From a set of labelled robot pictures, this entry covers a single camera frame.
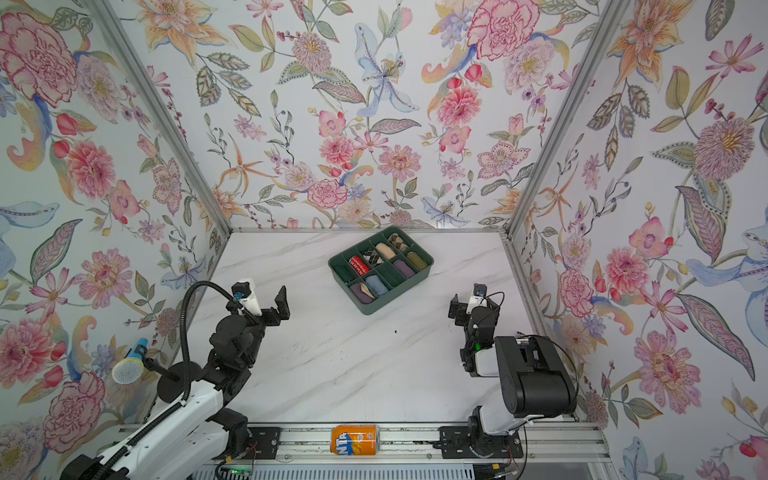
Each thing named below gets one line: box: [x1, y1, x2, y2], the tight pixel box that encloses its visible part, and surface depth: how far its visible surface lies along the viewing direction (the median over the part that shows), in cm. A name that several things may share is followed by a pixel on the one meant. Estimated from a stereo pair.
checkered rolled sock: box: [363, 248, 384, 267], surface depth 109 cm
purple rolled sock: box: [393, 260, 416, 278], surface depth 104 cm
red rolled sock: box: [349, 256, 370, 276], surface depth 106 cm
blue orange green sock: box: [366, 275, 389, 296], surface depth 100 cm
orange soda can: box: [330, 424, 379, 456], surface depth 71 cm
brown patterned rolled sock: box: [388, 233, 409, 252], surface depth 112 cm
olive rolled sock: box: [406, 251, 429, 270], surface depth 106 cm
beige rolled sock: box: [376, 243, 396, 260], surface depth 109 cm
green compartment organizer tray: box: [328, 226, 434, 315], surface depth 106 cm
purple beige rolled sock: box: [350, 283, 375, 304], surface depth 99 cm
